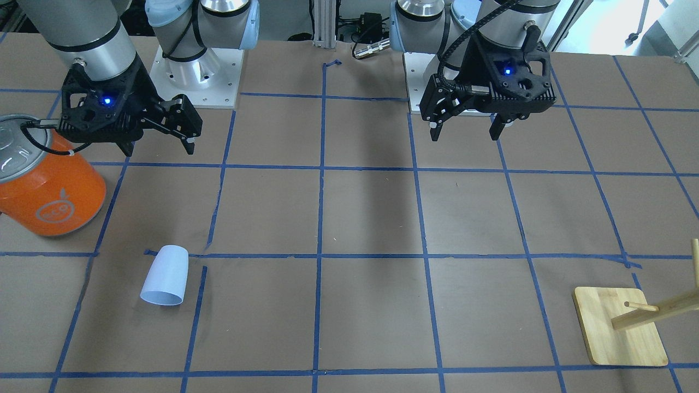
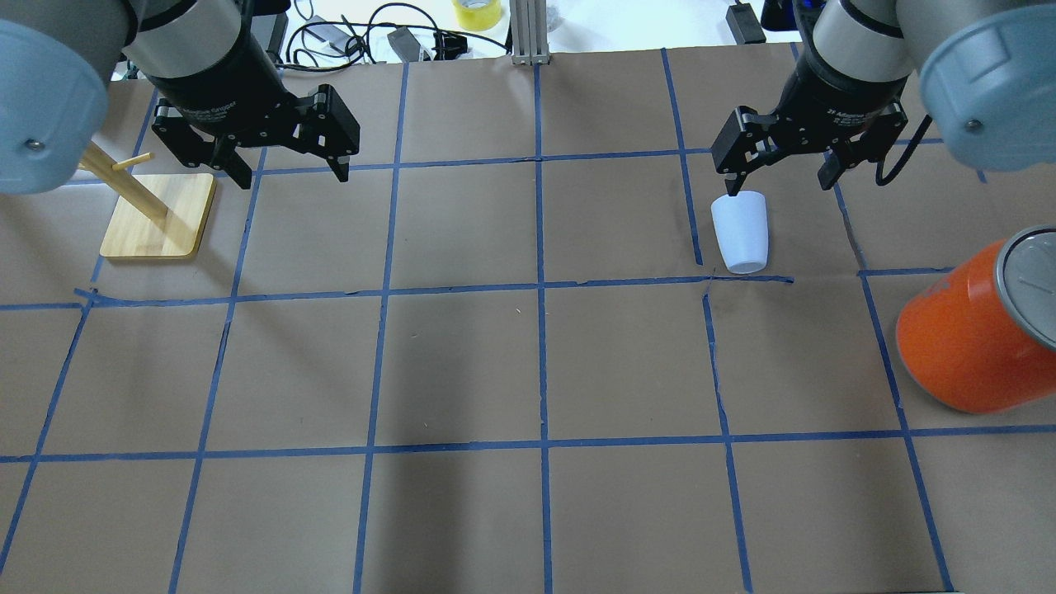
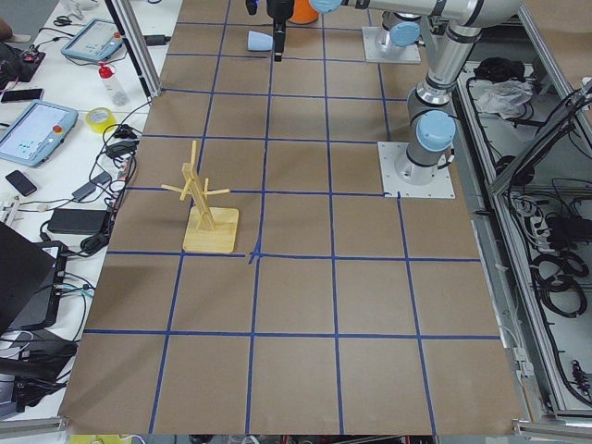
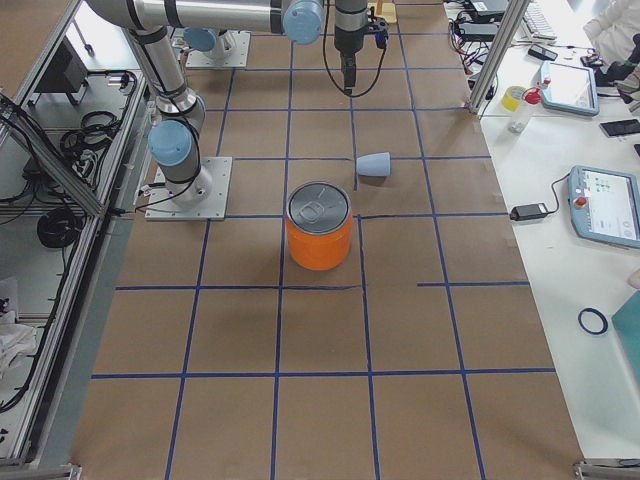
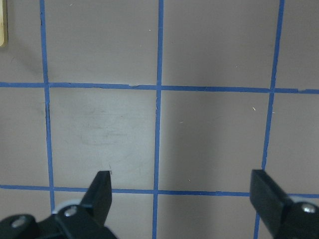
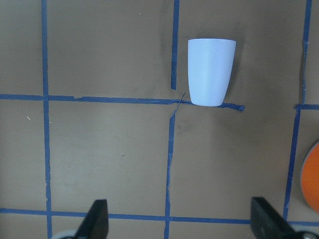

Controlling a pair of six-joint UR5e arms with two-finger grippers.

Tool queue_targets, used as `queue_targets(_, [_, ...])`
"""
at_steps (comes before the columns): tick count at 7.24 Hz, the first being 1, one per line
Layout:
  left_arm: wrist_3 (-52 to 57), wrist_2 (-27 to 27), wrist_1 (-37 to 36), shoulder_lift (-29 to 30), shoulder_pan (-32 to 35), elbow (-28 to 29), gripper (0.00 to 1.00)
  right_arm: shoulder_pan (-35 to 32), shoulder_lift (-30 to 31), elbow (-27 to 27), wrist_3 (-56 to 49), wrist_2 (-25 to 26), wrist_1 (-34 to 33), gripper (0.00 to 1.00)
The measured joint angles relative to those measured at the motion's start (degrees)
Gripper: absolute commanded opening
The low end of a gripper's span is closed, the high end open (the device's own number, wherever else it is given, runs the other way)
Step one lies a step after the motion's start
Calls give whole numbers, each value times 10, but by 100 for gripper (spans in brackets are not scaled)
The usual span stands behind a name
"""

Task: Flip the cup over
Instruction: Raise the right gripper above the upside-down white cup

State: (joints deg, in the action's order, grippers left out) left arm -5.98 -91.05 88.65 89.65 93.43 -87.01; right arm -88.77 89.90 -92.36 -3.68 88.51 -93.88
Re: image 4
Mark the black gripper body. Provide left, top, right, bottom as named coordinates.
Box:
left=334, top=0, right=368, bottom=53

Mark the light blue plastic cup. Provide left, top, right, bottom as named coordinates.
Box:
left=356, top=152, right=392, bottom=178

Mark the wooden cup stand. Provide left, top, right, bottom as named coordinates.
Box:
left=368, top=0, right=397, bottom=25

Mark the black power brick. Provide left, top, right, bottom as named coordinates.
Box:
left=457, top=23, right=499, bottom=42

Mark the orange can with silver lid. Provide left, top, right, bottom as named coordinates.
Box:
left=286, top=181, right=353, bottom=271

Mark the yellow tape roll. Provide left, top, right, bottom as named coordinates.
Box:
left=501, top=85, right=527, bottom=112

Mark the small clear bottle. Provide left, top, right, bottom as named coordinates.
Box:
left=508, top=120, right=525, bottom=134

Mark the white keyboard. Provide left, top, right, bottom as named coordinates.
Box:
left=521, top=1, right=557, bottom=43

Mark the far robot teach pendant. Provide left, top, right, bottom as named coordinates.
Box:
left=538, top=61, right=600, bottom=117

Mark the robot teach pendant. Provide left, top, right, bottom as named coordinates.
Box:
left=567, top=165, right=639, bottom=249
left=538, top=61, right=600, bottom=117

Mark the black power adapter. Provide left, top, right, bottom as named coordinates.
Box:
left=509, top=203, right=549, bottom=222

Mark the black smartphone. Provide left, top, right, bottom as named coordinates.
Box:
left=599, top=119, right=640, bottom=138

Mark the near robot teach pendant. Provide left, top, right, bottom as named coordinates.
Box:
left=567, top=165, right=639, bottom=249

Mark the teal board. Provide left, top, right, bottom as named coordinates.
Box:
left=612, top=291, right=640, bottom=382

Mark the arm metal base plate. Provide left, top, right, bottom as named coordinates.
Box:
left=144, top=157, right=233, bottom=221
left=186, top=31, right=251, bottom=70

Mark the aluminium frame post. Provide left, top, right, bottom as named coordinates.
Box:
left=468, top=0, right=529, bottom=113

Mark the aluminium side frame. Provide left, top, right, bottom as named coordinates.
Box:
left=1, top=1, right=146, bottom=469

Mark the black coiled cable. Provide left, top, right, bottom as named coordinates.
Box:
left=36, top=207, right=81, bottom=250

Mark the blue tape ring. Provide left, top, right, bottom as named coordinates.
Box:
left=577, top=308, right=610, bottom=337

